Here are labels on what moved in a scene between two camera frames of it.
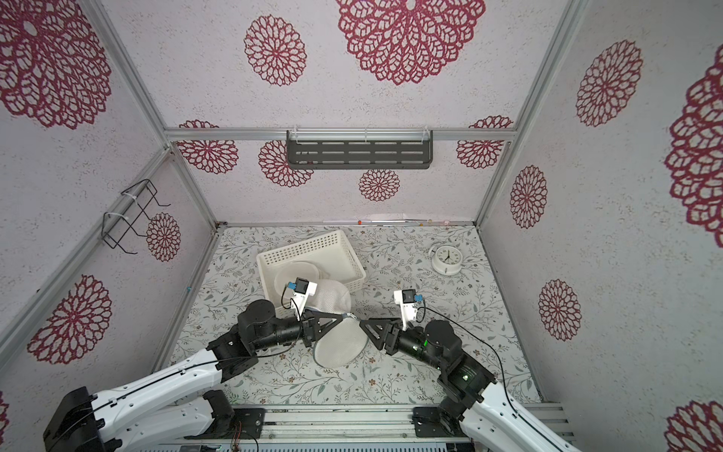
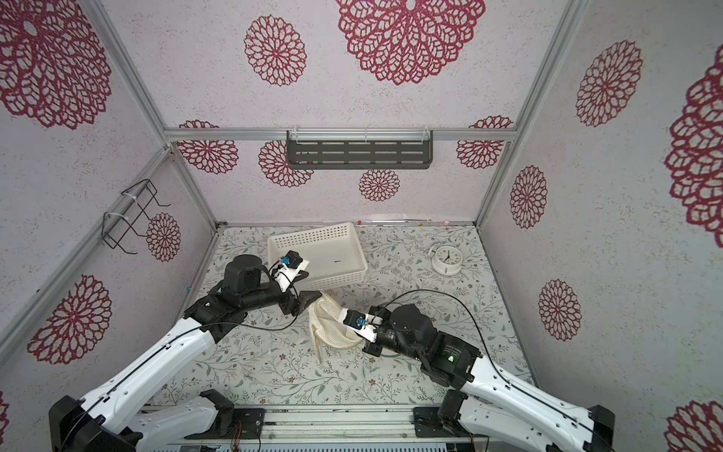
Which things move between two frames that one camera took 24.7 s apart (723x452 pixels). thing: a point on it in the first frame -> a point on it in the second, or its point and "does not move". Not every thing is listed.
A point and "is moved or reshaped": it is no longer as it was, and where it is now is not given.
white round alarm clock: [446, 260] does not move
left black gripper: [312, 330] -> [288, 304]
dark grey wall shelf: [360, 149] does not move
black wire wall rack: [115, 226] does not move
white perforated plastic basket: [332, 252] is moved or reshaped
